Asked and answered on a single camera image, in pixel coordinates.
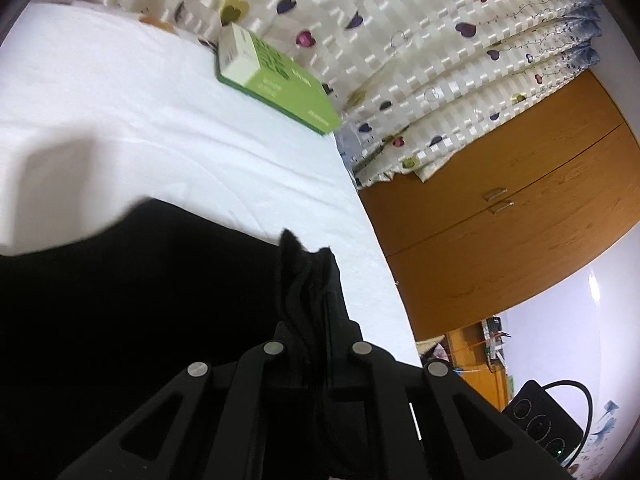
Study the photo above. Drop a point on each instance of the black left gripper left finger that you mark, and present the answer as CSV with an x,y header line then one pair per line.
x,y
242,420

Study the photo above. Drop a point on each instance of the white heart pattern curtain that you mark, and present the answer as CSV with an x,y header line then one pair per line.
x,y
414,81

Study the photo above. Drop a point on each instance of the black pants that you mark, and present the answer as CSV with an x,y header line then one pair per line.
x,y
91,330

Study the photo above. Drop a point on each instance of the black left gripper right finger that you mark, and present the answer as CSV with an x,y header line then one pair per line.
x,y
381,419

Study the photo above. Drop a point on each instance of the green and white box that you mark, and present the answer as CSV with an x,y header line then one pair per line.
x,y
248,64

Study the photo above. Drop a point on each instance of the black device with rings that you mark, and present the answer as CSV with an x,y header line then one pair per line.
x,y
544,420

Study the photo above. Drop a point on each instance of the blue cloth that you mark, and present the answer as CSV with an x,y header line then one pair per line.
x,y
348,146

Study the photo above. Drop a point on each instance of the white towel table cover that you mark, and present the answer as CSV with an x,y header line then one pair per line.
x,y
100,111

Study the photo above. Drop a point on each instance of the orange wooden wardrobe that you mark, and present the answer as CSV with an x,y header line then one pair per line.
x,y
537,222

